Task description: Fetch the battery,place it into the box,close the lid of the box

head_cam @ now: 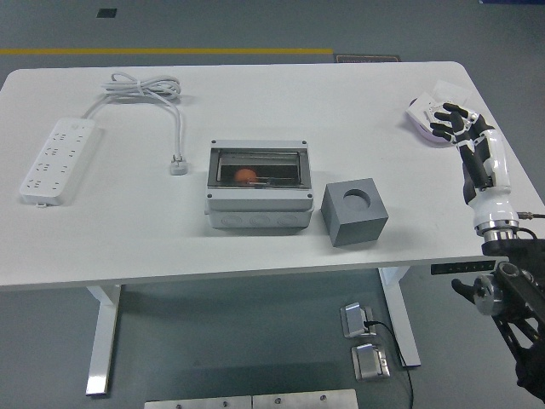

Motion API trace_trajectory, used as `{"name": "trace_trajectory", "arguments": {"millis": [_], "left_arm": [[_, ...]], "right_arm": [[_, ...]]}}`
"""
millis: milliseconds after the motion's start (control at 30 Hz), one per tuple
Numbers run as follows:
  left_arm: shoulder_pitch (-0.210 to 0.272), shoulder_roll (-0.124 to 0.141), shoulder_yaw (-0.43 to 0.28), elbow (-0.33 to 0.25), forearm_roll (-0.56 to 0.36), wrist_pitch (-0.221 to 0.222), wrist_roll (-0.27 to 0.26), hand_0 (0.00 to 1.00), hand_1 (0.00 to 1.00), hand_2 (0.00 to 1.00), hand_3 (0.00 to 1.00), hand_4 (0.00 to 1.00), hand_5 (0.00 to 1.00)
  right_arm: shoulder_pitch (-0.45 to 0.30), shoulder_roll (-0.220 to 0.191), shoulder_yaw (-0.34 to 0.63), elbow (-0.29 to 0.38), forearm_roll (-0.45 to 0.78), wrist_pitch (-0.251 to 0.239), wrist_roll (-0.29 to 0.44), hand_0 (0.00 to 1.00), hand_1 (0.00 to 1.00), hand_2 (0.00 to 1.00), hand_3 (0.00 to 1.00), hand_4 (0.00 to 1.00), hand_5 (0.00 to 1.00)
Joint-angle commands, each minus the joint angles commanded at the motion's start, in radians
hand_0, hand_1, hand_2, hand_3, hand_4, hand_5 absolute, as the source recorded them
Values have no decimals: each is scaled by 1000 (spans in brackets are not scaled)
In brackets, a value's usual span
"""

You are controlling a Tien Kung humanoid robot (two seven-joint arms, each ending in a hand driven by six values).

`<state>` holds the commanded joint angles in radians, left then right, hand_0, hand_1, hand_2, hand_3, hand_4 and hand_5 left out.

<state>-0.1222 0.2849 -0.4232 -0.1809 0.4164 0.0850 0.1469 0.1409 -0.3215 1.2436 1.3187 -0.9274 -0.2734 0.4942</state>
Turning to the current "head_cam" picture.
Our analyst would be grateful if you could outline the grey plastic junction box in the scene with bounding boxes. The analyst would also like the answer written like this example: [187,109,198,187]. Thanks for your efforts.
[204,138,315,232]

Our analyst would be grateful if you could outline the white card packet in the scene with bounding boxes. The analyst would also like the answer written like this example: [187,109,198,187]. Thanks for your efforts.
[406,92,439,124]

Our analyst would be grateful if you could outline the clear plastic packet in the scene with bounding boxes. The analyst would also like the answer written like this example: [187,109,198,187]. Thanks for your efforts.
[432,79,472,107]

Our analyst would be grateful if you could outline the black floor cable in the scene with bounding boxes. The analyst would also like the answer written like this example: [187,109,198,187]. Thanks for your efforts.
[364,320,415,409]

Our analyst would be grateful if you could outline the grey cube battery holder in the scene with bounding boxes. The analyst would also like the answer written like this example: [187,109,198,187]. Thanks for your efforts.
[319,176,389,248]

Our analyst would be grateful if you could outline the white power cord with plug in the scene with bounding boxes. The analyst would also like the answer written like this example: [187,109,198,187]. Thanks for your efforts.
[80,72,191,176]

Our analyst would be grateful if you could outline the robot right hand white black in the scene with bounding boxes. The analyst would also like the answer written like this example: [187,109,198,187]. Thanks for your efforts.
[428,101,519,231]

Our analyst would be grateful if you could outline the grey metal plate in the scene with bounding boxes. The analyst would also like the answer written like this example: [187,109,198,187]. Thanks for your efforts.
[143,395,253,409]

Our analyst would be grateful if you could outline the white power strip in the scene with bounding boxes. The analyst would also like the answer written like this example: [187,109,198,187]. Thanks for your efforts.
[19,118,105,210]

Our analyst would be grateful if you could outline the brown floor plate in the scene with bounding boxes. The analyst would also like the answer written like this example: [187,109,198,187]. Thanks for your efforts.
[334,54,401,65]

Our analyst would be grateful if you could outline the silver floor socket box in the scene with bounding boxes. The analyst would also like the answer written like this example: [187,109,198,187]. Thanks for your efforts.
[350,343,391,381]
[339,302,376,340]

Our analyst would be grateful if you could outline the purple plastic tray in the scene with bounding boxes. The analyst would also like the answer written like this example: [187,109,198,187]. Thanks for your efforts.
[403,96,461,148]

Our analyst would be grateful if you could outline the black table control panel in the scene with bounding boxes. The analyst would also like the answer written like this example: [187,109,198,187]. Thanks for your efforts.
[430,258,510,276]

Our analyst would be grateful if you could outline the white socket panel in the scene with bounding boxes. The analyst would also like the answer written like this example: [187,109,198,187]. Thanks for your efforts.
[423,101,448,125]

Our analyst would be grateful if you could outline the transparent hinged box lid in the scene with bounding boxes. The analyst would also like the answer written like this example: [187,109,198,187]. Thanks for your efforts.
[207,139,312,191]

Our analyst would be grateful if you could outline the white table leg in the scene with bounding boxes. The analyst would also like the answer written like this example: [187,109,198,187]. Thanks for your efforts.
[378,267,422,368]
[84,284,123,396]

